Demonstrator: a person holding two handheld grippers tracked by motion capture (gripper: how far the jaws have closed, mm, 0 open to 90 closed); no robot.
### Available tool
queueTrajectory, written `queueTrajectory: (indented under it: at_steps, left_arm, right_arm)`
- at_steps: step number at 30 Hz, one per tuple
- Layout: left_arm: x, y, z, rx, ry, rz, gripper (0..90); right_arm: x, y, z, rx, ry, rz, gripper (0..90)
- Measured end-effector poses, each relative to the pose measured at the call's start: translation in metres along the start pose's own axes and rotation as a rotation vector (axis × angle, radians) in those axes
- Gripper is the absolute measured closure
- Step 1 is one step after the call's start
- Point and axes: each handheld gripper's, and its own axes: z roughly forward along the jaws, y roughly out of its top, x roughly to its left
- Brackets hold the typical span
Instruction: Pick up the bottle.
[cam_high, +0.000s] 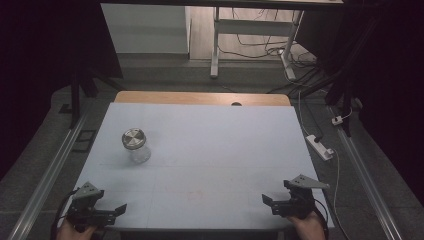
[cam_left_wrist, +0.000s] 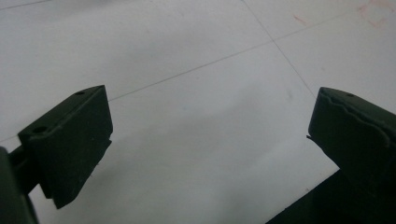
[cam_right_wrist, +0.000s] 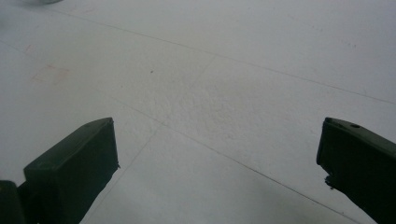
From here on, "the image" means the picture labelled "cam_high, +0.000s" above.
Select white desk frame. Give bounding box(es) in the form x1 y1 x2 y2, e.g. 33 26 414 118
209 6 305 81

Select black metal stand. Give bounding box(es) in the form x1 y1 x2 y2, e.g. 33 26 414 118
289 16 383 138
59 64 118 130

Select black curtain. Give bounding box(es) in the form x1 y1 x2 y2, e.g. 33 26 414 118
294 0 424 208
0 0 124 181

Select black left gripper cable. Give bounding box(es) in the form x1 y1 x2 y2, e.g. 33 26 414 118
49 189 80 240

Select black rectangular floor frame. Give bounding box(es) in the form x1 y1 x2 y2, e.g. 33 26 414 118
72 129 98 154

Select white power strip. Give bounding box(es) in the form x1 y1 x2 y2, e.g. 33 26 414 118
305 134 335 162

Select wooden table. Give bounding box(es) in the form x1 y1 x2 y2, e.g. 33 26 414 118
114 90 292 107

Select clear glass jar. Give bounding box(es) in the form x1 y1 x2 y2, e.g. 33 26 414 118
124 139 153 165

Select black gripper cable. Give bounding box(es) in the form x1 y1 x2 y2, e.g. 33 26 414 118
311 198 330 240
49 189 80 240

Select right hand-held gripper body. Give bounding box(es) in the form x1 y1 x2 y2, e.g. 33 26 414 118
282 174 331 221

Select thin white cable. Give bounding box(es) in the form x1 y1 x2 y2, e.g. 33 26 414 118
297 90 352 240

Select light blue table mat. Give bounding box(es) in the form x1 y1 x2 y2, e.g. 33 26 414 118
56 102 335 231

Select person's right hand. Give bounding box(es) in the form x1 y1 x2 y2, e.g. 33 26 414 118
286 211 326 240

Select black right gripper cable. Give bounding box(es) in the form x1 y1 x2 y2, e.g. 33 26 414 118
311 198 330 240

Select person's left hand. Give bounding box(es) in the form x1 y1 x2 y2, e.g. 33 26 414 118
55 218 98 240

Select aluminium floor rail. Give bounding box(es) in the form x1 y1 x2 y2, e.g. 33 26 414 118
7 109 88 240
328 106 404 240

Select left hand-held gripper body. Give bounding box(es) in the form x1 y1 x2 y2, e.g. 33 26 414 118
67 181 117 233

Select tangle of black floor cables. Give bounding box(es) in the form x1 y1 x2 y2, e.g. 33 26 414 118
218 8 323 96

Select round silver metal lid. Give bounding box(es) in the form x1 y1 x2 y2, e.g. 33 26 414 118
121 127 147 151

